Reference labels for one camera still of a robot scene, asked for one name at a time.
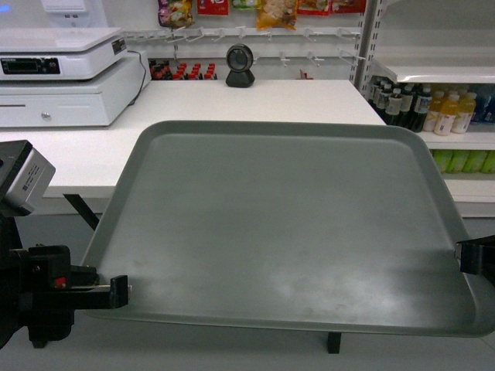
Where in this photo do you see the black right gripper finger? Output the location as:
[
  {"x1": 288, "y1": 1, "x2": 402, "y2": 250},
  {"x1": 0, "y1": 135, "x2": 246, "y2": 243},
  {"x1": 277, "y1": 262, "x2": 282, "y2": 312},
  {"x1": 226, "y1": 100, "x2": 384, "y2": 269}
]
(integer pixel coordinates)
[{"x1": 456, "y1": 238, "x2": 494, "y2": 277}]

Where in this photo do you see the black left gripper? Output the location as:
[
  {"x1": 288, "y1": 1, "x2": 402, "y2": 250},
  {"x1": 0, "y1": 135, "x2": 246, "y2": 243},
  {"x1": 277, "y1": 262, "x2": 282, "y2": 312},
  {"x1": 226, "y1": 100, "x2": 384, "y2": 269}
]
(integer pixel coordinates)
[{"x1": 1, "y1": 245, "x2": 131, "y2": 348}]

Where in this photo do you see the grey-green rectangular tray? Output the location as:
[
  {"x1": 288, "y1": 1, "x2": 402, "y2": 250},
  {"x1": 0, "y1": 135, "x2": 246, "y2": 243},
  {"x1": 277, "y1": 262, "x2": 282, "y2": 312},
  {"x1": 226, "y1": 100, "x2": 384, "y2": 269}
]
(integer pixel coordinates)
[{"x1": 84, "y1": 121, "x2": 494, "y2": 336}]

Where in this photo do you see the white checkout counter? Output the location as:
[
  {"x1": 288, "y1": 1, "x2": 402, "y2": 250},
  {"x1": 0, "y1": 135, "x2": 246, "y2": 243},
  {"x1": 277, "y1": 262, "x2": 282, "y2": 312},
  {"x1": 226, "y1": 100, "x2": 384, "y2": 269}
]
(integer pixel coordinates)
[{"x1": 1, "y1": 80, "x2": 383, "y2": 198}]

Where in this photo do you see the black table leg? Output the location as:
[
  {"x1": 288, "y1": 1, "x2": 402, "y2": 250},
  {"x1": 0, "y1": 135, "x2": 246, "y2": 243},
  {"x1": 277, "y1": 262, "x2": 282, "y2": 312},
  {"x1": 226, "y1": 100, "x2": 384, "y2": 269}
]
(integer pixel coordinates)
[{"x1": 326, "y1": 332, "x2": 342, "y2": 354}]

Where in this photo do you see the white metal shelf unit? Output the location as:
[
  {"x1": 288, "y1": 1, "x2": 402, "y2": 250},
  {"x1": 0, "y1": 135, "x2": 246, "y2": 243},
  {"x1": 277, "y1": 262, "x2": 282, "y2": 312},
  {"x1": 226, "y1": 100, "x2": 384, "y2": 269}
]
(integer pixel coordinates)
[{"x1": 356, "y1": 1, "x2": 494, "y2": 218}]

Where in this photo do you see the white cash drawer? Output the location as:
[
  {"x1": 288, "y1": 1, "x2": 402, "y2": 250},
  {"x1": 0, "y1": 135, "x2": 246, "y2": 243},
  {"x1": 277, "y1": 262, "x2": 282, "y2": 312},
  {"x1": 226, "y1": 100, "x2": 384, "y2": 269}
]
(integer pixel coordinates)
[{"x1": 1, "y1": 51, "x2": 151, "y2": 128}]

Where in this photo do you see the white peg hook rack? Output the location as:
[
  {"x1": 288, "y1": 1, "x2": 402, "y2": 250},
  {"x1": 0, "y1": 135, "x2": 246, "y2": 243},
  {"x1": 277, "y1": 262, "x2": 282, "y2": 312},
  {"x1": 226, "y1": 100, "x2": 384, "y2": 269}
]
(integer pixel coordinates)
[{"x1": 124, "y1": 26, "x2": 363, "y2": 66}]

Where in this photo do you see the black round barcode scanner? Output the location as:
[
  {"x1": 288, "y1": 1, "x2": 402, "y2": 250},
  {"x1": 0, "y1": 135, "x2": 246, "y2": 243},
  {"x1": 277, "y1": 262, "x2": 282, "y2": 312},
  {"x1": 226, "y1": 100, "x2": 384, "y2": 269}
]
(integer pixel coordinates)
[{"x1": 226, "y1": 43, "x2": 255, "y2": 88}]

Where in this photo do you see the purple snack bag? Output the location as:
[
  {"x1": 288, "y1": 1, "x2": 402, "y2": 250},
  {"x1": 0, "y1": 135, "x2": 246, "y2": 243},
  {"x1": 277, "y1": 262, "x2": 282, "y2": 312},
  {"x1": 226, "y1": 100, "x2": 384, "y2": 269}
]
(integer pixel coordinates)
[{"x1": 158, "y1": 0, "x2": 194, "y2": 29}]

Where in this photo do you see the red hanging packet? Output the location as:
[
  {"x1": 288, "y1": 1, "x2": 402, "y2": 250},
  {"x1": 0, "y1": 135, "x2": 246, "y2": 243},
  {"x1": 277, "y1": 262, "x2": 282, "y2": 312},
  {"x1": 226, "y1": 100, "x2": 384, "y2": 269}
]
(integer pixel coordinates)
[{"x1": 197, "y1": 0, "x2": 229, "y2": 16}]

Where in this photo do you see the yellow snack bag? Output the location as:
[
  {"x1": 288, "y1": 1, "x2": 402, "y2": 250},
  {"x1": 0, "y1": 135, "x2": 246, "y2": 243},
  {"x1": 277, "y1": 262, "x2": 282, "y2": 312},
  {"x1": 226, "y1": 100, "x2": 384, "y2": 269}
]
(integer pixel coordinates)
[{"x1": 256, "y1": 0, "x2": 299, "y2": 30}]

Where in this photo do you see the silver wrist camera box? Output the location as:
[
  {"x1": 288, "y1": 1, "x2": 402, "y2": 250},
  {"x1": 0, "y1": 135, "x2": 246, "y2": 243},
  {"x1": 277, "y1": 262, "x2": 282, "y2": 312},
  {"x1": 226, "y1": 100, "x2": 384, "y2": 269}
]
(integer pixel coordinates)
[{"x1": 1, "y1": 140, "x2": 56, "y2": 217}]

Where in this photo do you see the black power cable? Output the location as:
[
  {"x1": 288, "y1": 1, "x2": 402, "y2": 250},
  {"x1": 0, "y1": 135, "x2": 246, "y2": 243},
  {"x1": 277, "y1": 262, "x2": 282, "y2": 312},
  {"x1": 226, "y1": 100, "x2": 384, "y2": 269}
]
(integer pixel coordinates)
[{"x1": 125, "y1": 49, "x2": 152, "y2": 106}]

